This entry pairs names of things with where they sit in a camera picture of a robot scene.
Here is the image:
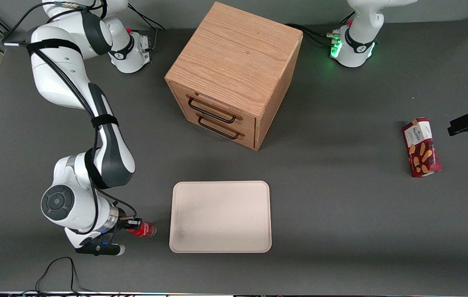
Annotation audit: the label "red shortbread cookie box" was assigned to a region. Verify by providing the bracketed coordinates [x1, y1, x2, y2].
[402, 117, 442, 178]

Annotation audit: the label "beige rectangular plastic tray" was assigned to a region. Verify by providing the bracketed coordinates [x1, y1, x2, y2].
[169, 181, 272, 253]

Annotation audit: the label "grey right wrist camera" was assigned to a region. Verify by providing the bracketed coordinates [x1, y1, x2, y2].
[75, 233, 126, 257]

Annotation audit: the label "black arm base cables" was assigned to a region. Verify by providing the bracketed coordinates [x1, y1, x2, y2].
[126, 4, 167, 52]
[285, 12, 356, 47]

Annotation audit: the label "wooden two-drawer cabinet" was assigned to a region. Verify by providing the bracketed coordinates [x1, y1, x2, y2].
[165, 1, 303, 151]

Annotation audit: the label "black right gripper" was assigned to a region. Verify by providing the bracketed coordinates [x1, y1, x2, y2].
[113, 214, 143, 235]

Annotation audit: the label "black wire drawer handle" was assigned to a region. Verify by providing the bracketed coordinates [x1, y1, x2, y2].
[187, 95, 243, 124]
[196, 113, 245, 140]

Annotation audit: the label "black left arm base cables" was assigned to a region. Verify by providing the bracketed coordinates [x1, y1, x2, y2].
[285, 12, 356, 47]

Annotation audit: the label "small red coke bottle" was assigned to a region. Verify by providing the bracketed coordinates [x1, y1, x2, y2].
[126, 222, 157, 238]

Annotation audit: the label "black cable along right arm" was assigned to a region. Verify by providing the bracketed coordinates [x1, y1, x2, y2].
[3, 0, 138, 236]

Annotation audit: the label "black right arm base cables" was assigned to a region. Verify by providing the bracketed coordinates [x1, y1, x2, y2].
[126, 4, 167, 52]

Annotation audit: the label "black cable at table edge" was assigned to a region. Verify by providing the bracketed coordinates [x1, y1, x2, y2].
[35, 256, 96, 296]

